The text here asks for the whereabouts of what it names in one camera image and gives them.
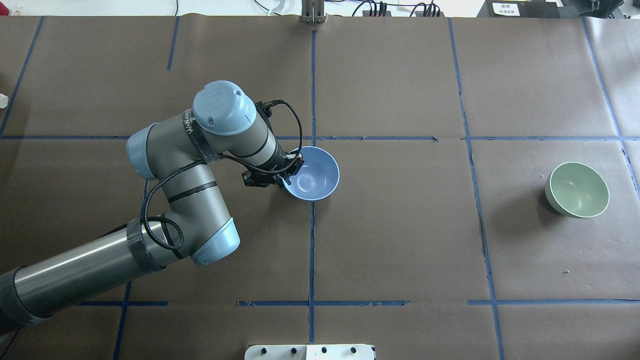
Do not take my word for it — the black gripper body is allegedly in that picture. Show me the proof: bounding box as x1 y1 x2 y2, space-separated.
242 101 304 188

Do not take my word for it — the blue bowl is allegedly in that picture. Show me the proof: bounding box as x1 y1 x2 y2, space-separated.
283 145 341 202

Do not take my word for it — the green bowl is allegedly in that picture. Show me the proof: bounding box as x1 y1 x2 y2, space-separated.
544 161 611 219

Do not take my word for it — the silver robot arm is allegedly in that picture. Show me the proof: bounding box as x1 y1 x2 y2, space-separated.
1 80 304 336

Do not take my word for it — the brown paper table cover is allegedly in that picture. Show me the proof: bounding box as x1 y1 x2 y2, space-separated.
1 14 639 360

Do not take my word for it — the black power box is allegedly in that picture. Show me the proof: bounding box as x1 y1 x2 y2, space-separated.
476 0 561 19

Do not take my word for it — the aluminium frame post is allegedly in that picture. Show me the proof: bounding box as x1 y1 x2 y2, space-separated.
301 0 327 24

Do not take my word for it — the white pillar with base plate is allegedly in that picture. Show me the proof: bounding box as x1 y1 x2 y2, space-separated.
244 343 377 360

